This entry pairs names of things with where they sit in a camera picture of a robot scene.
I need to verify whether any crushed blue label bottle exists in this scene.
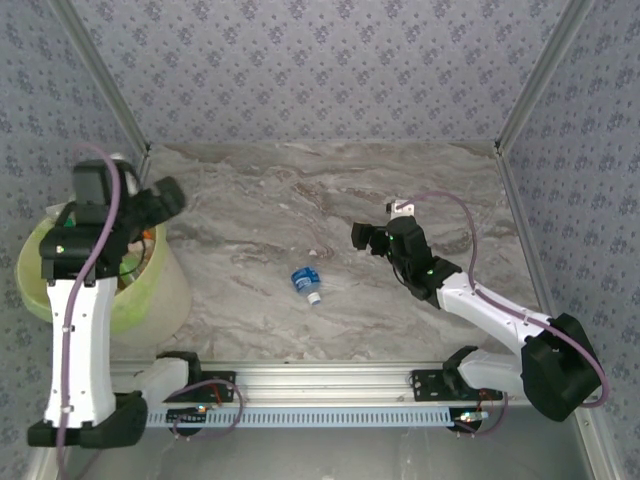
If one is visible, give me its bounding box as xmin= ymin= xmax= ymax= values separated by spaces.
xmin=291 ymin=267 xmax=324 ymax=307

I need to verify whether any green plastic bin bag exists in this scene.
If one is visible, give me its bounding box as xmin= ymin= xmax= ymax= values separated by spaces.
xmin=14 ymin=199 xmax=171 ymax=337

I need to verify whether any round waste bin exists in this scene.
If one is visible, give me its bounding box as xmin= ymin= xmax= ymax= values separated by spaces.
xmin=14 ymin=199 xmax=192 ymax=351

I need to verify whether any right small circuit board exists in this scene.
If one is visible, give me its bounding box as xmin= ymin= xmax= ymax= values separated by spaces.
xmin=452 ymin=409 xmax=489 ymax=427

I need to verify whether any small circuit board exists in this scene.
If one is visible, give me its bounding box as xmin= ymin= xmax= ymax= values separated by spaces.
xmin=167 ymin=407 xmax=209 ymax=425
xmin=452 ymin=409 xmax=489 ymax=427

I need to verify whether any left small circuit board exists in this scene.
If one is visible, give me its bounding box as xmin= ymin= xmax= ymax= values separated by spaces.
xmin=167 ymin=407 xmax=209 ymax=425

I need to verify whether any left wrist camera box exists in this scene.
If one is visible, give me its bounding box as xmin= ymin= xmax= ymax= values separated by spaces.
xmin=110 ymin=153 xmax=144 ymax=196

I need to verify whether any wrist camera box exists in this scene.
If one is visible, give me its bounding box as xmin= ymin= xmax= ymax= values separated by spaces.
xmin=387 ymin=198 xmax=417 ymax=220
xmin=110 ymin=153 xmax=144 ymax=196

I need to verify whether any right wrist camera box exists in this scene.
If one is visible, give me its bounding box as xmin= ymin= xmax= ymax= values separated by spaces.
xmin=387 ymin=198 xmax=417 ymax=220

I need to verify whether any aluminium table side rail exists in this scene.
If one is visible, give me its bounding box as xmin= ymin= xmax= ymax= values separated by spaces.
xmin=494 ymin=142 xmax=574 ymax=365
xmin=135 ymin=144 xmax=154 ymax=184

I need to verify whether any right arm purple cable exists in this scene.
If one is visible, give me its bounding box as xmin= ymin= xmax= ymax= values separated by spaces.
xmin=409 ymin=191 xmax=610 ymax=437

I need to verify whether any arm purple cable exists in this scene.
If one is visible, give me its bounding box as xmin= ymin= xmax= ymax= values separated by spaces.
xmin=409 ymin=191 xmax=610 ymax=437
xmin=53 ymin=142 xmax=246 ymax=480

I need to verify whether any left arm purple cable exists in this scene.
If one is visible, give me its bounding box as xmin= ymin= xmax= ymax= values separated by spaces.
xmin=53 ymin=142 xmax=246 ymax=480

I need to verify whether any aluminium frame post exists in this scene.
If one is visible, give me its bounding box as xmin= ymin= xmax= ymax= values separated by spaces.
xmin=47 ymin=0 xmax=153 ymax=154
xmin=493 ymin=0 xmax=599 ymax=151

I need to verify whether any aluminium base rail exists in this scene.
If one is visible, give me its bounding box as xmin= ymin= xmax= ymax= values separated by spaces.
xmin=109 ymin=362 xmax=531 ymax=406

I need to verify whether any slotted grey cable duct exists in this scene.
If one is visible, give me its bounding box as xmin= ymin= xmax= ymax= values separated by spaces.
xmin=144 ymin=405 xmax=457 ymax=430

